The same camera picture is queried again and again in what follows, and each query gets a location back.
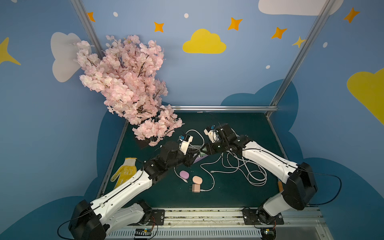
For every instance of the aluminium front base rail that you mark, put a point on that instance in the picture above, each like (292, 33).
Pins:
(140, 222)

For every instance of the orange handled garden fork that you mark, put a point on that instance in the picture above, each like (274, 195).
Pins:
(280, 186)

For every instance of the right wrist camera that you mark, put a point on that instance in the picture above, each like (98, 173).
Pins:
(212, 133)

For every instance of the pink artificial blossom tree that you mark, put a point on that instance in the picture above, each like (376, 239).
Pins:
(126, 77)

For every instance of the aluminium frame post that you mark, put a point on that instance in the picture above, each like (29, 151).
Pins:
(319, 23)
(87, 24)

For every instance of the pink charger adapter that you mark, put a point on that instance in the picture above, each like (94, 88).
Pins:
(195, 188)

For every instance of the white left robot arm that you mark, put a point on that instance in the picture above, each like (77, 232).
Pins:
(117, 195)

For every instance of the purple earbud case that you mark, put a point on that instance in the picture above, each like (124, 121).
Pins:
(184, 175)

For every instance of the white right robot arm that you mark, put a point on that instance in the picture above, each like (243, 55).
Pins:
(299, 180)

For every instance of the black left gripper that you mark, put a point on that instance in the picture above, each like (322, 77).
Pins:
(190, 156)

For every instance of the right aluminium frame post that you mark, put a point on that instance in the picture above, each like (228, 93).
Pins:
(319, 23)

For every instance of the yellow work glove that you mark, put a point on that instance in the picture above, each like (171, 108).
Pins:
(126, 171)

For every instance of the left aluminium frame post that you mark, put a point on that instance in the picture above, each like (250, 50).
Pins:
(87, 24)

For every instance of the aluminium back frame rail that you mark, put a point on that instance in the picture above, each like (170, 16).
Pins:
(231, 109)

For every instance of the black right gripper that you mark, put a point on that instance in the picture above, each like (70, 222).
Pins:
(212, 147)

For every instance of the purple power strip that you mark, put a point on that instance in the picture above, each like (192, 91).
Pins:
(199, 158)

